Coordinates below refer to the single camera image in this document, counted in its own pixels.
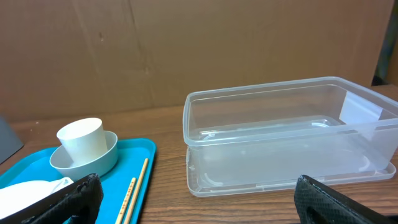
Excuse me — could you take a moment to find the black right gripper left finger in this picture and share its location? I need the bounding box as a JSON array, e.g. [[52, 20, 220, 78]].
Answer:
[[1, 174, 104, 224]]

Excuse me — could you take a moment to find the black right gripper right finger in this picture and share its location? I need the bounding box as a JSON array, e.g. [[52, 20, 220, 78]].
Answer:
[[294, 175, 397, 224]]

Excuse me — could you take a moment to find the white cup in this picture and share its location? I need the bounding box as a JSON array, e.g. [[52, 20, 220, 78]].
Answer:
[[57, 118, 108, 166]]

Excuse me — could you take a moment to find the white napkin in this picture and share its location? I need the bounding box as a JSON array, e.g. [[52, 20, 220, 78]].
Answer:
[[1, 177, 74, 219]]

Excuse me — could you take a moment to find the pale green bowl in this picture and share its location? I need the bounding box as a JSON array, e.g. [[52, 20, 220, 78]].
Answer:
[[50, 131, 118, 181]]

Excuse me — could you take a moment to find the teal plastic tray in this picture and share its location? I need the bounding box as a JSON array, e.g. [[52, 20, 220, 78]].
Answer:
[[1, 138, 156, 224]]

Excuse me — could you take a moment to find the clear plastic bin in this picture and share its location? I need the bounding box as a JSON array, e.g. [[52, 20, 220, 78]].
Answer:
[[182, 77, 397, 193]]

